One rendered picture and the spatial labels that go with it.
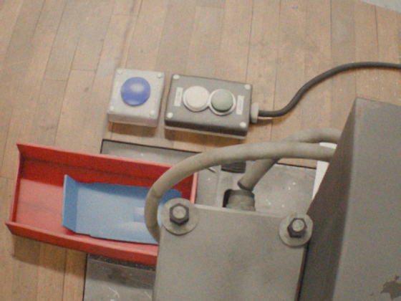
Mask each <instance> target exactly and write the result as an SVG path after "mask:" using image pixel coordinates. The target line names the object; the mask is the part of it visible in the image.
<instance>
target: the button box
mask: <svg viewBox="0 0 401 301"><path fill-rule="evenodd" d="M359 67H361V68H363V67H381V68H383V67H387V68H394V69H400V70H401V64H393V63H386V62H353V63H347V64H342V65H340V66H336V67H335V68H331V69H330V70H327V71H325V72H323V73H322V74H320V75H318V76H316V77H314V79H311V80H310V81H308V82H307V83H306V84H305V85H303V86H301V88H300V89H299V90H298V91H297V92H296V94H295V96H294V97H293V99H292V100H291V101H290V102H289V103H288V104H287V105H286V107H284V108H283V109H281V110H278V111H277V110H258V108H259V104H258V103H257V102H253V103H252V104H251V99H252V93H253V88H252V85H251V84H248V83H245V82H234V81H229V80H218V79H212V78H206V77H196V76H190V75H179V74H172V76H171V80H170V89H169V90H168V98H167V102H166V108H165V117H164V124H165V128H166V129H170V130H180V131H187V132H192V133H203V134H209V135H215V136H221V137H227V138H238V139H246V136H247V132H248V124H249V119H250V120H251V122H252V123H257V118H258V116H261V117H265V118H277V117H281V116H283V115H285V114H287V113H289V112H290V111H291V109H292V108H293V107H294V106H295V105H296V104H297V103H298V101H300V98H301V96H302V95H303V94H305V93H306V91H307V90H309V89H310V88H311V87H312V86H313V85H316V84H317V83H318V82H321V81H322V80H325V79H326V78H327V77H329V76H332V75H333V74H335V73H338V72H341V71H342V70H343V71H344V70H348V69H353V68H359ZM192 87H201V88H203V89H204V90H205V91H207V93H208V104H207V105H205V106H204V107H202V108H200V109H193V108H191V107H189V106H188V105H187V104H186V102H185V94H186V93H187V91H188V90H189V89H190V88H192ZM218 90H225V91H228V92H229V93H231V94H232V96H233V100H234V101H233V107H232V108H231V109H230V110H229V111H226V112H218V111H217V110H214V109H213V108H212V107H211V96H212V94H213V93H214V92H216V91H218Z"/></svg>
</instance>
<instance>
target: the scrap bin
mask: <svg viewBox="0 0 401 301"><path fill-rule="evenodd" d="M16 146H17V148H18V149H19V156H18V159H17V162H16V171H15V177H14V186H13V192H12V198H11V208H10V215H9V220H8V221H6V220H5V221H4V223H5V224H6V227H7V228H8V229H9V231H10V232H11V233H12V234H13V235H17V236H18V237H25V238H26V239H33V240H34V241H38V242H42V243H46V244H51V245H54V246H59V247H63V248H68V249H72V250H77V251H79V252H86V253H88V254H96V255H99V256H101V257H109V258H111V259H120V260H124V261H126V262H134V263H140V264H145V265H150V266H156V262H157V257H158V254H157V253H158V245H157V244H143V243H137V242H126V241H116V240H112V239H101V238H96V237H90V235H87V234H78V233H74V232H73V231H70V230H69V229H66V228H64V227H63V226H62V207H63V205H62V201H63V195H64V194H63V190H64V175H68V176H69V177H71V178H73V179H74V180H76V181H78V183H93V182H99V183H108V184H120V185H130V186H140V187H152V186H153V184H154V183H155V182H156V181H157V180H158V179H159V178H160V177H161V176H162V175H163V174H164V173H165V172H166V171H168V170H169V169H171V168H172V167H173V166H174V165H175V164H169V163H158V162H153V161H142V160H137V159H131V158H126V157H121V156H111V155H105V154H100V153H90V152H85V151H80V150H72V149H66V148H58V147H53V146H48V145H40V144H36V143H24V142H19V141H17V142H16ZM198 174H199V172H197V173H193V174H191V175H190V176H189V177H187V178H184V179H183V180H181V181H180V182H178V183H177V184H175V185H174V186H172V187H171V189H174V190H178V191H179V192H181V198H183V199H187V200H189V202H191V203H192V204H195V200H196V195H197V190H198Z"/></svg>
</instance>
